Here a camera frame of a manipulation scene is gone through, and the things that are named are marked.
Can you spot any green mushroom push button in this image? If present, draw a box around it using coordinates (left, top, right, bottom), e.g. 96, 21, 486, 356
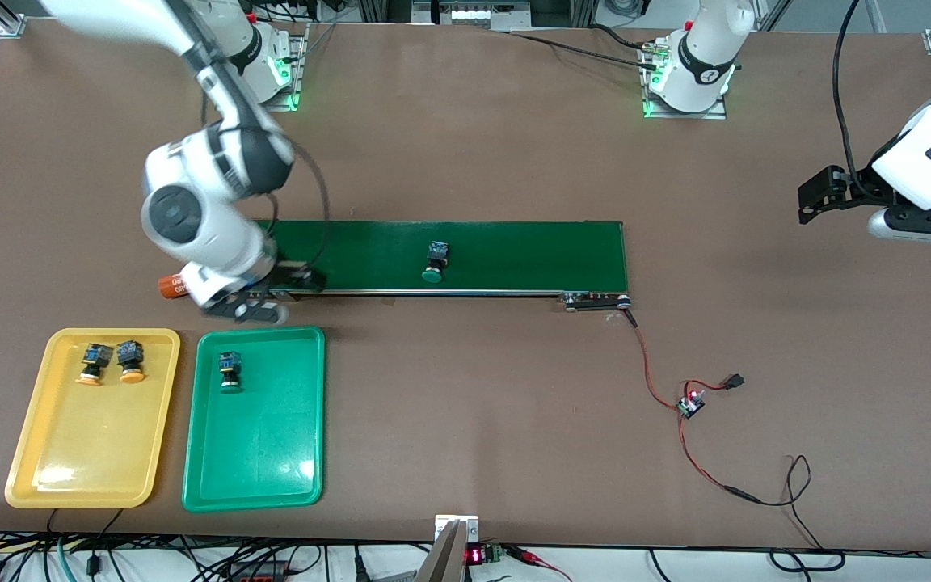
217, 350, 242, 394
421, 241, 450, 285

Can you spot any red black power wire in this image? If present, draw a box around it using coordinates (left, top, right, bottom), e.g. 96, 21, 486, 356
624, 307, 764, 505

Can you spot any yellow mushroom push button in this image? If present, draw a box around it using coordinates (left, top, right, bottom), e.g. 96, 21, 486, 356
116, 339, 147, 384
76, 342, 107, 387

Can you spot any long black floor cable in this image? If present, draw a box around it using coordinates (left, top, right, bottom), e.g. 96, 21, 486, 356
647, 548, 931, 576

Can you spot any black box with red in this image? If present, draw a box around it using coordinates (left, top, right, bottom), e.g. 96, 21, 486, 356
227, 558, 293, 582

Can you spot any thin black looped cable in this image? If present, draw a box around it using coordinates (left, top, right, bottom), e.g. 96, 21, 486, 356
756, 455, 848, 573

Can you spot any green plastic tray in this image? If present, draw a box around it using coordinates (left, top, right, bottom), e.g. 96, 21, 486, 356
181, 325, 327, 513

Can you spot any black cable to arm base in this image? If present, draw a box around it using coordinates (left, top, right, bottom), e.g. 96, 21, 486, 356
506, 23, 664, 72

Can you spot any red clip lead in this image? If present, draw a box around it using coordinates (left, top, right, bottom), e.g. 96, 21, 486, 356
506, 546, 575, 582

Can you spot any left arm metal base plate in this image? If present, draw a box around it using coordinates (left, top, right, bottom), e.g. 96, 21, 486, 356
642, 44, 729, 120

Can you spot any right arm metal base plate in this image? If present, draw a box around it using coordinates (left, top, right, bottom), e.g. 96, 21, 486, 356
259, 23, 310, 112

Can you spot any white mount bracket plate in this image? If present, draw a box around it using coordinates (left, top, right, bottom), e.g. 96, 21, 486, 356
434, 514, 481, 542

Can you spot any white power strip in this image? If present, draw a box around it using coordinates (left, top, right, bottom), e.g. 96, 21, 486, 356
411, 0, 533, 32

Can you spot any green conveyor belt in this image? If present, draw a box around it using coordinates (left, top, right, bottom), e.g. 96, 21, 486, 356
228, 218, 634, 313

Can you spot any black cable tangle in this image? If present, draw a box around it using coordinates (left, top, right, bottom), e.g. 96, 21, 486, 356
0, 529, 434, 582

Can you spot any grey camera mount pole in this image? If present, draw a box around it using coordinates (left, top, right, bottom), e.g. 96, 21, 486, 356
415, 520, 470, 582

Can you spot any yellow plastic tray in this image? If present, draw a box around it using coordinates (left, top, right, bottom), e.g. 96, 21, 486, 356
3, 327, 182, 510

